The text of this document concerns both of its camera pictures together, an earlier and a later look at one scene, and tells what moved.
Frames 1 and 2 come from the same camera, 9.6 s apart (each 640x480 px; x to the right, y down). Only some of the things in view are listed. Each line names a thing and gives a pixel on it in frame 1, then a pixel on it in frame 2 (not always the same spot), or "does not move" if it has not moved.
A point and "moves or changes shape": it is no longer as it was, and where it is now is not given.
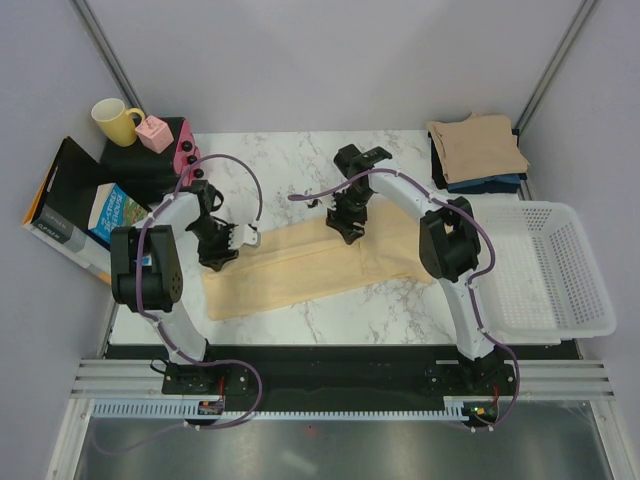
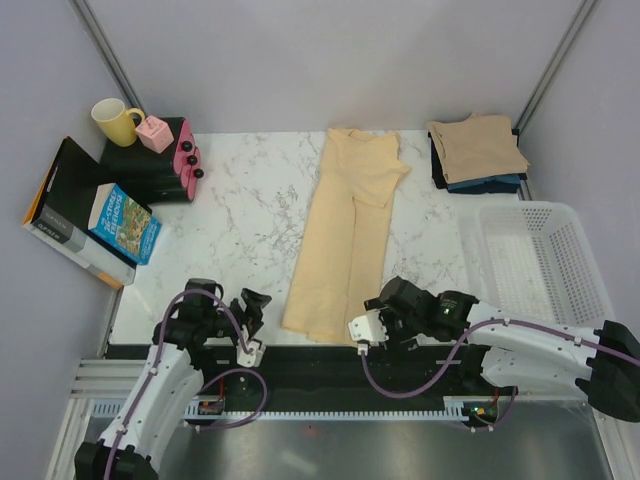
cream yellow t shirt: [311, 264] moves or changes shape
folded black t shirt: [437, 168] does not move
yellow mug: [116, 122] does not move
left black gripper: [216, 257] → [250, 319]
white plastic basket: [544, 285] does not move
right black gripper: [342, 223] → [394, 340]
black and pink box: [150, 176] does not move
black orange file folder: [59, 216] does not move
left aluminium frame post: [98, 36] does not move
